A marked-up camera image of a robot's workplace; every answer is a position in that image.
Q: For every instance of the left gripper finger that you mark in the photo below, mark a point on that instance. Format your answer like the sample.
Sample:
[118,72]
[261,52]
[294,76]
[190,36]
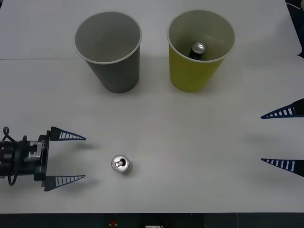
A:
[51,184]
[57,135]

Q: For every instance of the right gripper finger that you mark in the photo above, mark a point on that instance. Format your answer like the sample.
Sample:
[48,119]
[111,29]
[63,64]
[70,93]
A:
[298,110]
[298,166]

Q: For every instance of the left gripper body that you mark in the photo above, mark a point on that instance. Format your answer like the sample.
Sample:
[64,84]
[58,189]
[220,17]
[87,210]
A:
[41,171]

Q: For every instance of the silver drink can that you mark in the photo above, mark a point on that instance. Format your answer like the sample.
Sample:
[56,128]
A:
[120,164]

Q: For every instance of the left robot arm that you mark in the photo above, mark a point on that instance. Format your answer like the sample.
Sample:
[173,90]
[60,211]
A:
[7,155]

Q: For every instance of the red button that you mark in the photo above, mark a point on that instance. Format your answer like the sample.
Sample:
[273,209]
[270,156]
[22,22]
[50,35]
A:
[113,223]

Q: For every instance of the grey plastic waste bin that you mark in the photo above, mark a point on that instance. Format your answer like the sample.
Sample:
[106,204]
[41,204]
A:
[118,76]

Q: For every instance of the yellow-green plastic waste bin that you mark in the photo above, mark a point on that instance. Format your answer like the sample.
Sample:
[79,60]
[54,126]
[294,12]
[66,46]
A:
[190,76]

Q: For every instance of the black drink can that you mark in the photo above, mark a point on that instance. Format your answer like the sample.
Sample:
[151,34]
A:
[198,48]

